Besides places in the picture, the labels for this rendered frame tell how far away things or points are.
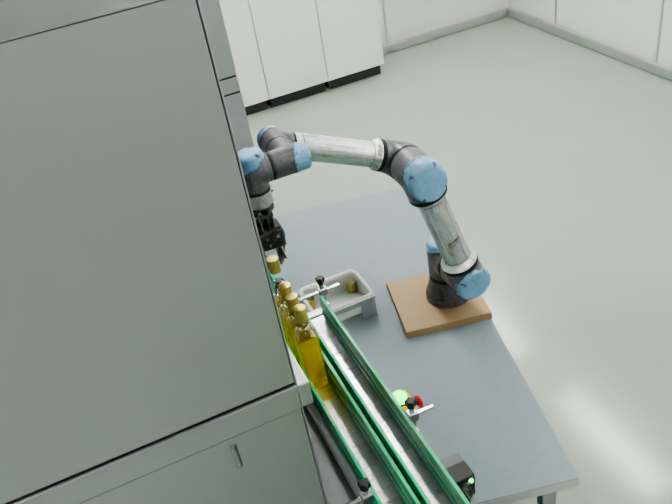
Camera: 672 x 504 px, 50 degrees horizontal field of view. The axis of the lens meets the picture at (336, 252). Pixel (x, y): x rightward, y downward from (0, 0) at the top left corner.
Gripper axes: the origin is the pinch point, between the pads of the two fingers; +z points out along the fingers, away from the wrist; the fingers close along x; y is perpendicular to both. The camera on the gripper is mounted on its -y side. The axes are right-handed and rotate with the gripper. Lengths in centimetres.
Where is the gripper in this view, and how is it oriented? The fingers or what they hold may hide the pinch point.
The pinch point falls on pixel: (273, 261)
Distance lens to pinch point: 204.1
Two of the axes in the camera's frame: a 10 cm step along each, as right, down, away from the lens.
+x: 9.2, -3.3, 2.2
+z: 1.5, 8.1, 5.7
